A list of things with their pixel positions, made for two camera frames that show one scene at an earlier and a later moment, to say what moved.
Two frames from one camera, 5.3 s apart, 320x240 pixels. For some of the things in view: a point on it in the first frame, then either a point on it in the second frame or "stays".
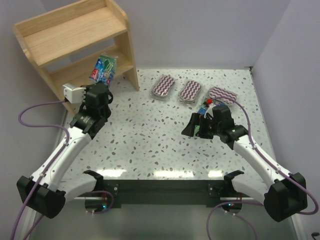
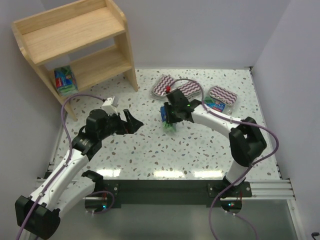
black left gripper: x=100 y=89 → x=122 y=123
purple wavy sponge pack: x=214 y=92 stays
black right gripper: x=203 y=127 → x=169 y=117
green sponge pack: x=103 y=69 → x=65 y=81
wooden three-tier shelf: x=64 y=45 stays
